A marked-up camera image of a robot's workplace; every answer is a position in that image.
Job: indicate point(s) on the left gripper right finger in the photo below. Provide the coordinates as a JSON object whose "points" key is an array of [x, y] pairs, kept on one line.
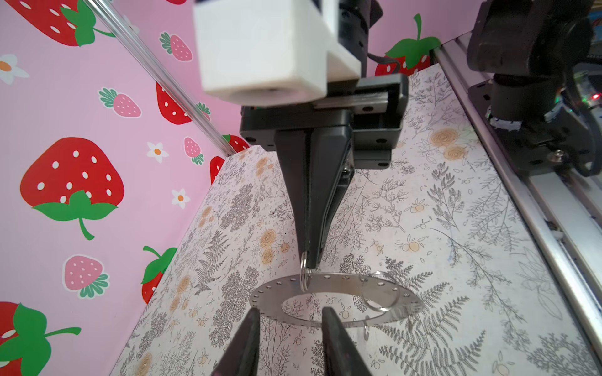
{"points": [[340, 354]]}

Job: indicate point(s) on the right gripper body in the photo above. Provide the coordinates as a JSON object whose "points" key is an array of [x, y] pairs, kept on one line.
{"points": [[372, 107]]}

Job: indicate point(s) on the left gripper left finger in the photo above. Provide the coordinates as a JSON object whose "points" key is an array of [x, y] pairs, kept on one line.
{"points": [[241, 357]]}

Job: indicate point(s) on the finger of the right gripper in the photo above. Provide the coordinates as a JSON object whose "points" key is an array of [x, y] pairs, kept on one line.
{"points": [[293, 153], [329, 149]]}

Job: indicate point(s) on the perforated metal ring disc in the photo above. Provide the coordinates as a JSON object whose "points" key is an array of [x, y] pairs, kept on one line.
{"points": [[358, 300]]}

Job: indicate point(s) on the aluminium front rail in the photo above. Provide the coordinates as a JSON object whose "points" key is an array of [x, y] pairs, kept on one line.
{"points": [[561, 210]]}

